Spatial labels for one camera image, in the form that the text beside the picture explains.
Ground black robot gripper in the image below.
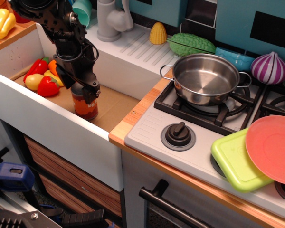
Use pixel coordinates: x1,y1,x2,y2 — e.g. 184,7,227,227
53,45,101,104

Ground orange toy bean can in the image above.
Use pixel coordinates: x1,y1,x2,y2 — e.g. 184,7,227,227
71,83,98,120

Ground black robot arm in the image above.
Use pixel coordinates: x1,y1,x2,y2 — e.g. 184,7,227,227
9,0,100,104

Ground stainless steel pot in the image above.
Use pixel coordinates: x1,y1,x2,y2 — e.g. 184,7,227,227
160,53,252,106

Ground red toy bell pepper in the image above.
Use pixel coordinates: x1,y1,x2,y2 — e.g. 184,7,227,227
37,76,60,97

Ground orange toy carrot upper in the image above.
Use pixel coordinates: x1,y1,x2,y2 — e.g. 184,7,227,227
48,60,59,77

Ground yellow toy banana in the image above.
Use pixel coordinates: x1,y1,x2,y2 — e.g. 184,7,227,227
43,70,64,87

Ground brown cardboard sheet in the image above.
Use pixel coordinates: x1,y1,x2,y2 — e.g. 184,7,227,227
10,69,139,136

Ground red toy chili pepper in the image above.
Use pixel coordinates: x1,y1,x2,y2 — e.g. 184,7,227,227
23,57,49,82

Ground yellow toy potato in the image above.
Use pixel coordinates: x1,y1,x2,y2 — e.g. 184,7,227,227
25,74,44,91

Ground white toy sink basin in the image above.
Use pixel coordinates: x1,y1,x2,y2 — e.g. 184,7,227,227
0,22,177,191

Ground grey toy faucet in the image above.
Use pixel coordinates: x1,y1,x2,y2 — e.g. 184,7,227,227
97,0,134,42

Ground teal plastic cup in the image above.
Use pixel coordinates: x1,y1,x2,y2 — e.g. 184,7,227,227
72,0,92,27

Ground dark red toy dome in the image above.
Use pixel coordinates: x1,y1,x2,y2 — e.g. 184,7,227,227
13,11,30,24

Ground yellow toy corn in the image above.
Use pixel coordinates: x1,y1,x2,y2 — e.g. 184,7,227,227
149,22,167,45

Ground wooden drawer front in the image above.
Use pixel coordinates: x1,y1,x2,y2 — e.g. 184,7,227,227
24,136,122,220

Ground yellow toy bell pepper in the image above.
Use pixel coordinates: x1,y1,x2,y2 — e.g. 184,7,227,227
0,8,16,40

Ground black stove knob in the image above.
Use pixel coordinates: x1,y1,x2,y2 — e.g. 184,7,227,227
161,122,196,152

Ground green toy bitter gourd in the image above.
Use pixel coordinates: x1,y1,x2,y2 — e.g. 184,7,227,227
167,33,216,57

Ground blue clamp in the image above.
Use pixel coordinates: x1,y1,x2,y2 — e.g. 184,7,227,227
0,162,35,192

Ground lime green plastic lid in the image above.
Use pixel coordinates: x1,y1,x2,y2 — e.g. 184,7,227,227
211,128,274,193

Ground blue toy bowl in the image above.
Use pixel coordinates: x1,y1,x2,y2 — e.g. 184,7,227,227
215,47,255,72

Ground black stove grate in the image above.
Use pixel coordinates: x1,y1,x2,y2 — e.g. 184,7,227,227
154,73,285,136

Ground purple toy onion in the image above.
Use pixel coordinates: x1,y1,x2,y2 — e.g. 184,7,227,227
250,52,285,85

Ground pink plastic plate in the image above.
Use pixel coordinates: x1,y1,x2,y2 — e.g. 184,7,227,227
246,115,285,184

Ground black oven door handle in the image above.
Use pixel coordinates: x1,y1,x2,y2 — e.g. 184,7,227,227
139,179,212,228

